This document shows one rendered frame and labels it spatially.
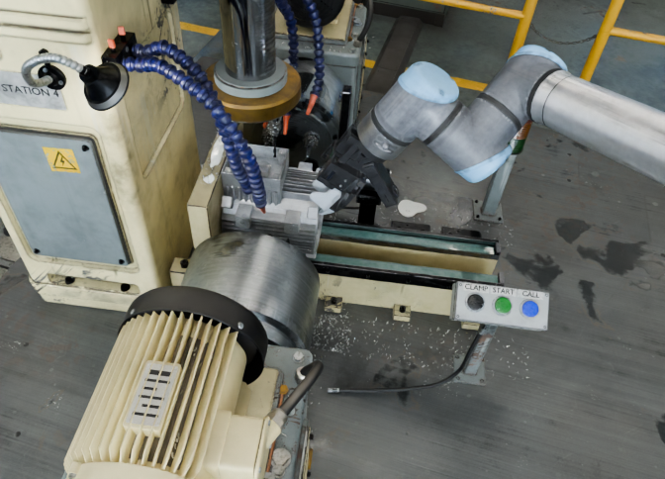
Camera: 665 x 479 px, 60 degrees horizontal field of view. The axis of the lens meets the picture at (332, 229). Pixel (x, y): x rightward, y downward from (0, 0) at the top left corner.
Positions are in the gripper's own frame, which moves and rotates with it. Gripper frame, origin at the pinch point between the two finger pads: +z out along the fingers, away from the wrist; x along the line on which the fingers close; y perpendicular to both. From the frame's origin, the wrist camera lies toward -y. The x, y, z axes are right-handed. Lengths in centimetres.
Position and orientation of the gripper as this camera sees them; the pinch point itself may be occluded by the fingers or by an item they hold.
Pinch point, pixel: (326, 210)
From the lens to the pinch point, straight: 117.2
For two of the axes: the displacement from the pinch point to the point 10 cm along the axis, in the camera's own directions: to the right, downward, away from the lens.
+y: -8.3, -4.5, -3.3
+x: -1.1, 7.1, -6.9
